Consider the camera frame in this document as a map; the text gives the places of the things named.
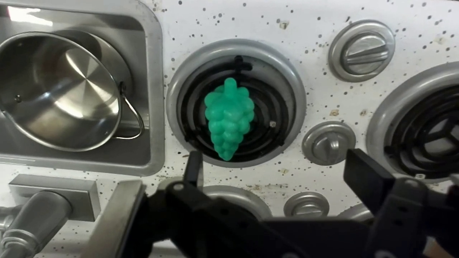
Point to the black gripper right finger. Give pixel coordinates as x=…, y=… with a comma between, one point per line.
x=396, y=215

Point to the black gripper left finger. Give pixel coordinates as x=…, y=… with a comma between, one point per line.
x=210, y=220

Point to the green grape toy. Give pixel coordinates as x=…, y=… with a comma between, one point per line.
x=230, y=119

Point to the black toy stove burner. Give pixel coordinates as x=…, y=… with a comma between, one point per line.
x=431, y=129
x=241, y=198
x=356, y=212
x=287, y=79

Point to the grey stove knob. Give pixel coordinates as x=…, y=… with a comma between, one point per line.
x=329, y=142
x=362, y=50
x=306, y=205

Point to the silver toy sink basin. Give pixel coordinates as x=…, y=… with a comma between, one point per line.
x=154, y=72

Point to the silver toy faucet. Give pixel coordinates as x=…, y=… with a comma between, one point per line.
x=43, y=215

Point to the small steel pot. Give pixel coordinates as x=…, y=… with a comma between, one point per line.
x=72, y=95

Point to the wooden toy kitchen unit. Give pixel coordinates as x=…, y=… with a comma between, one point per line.
x=238, y=19

